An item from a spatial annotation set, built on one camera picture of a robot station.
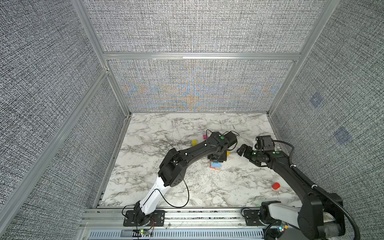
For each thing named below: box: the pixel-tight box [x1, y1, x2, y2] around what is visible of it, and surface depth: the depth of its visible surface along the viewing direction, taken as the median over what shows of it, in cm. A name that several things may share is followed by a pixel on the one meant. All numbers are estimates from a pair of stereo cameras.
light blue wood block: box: [210, 161, 222, 168], surface depth 91 cm
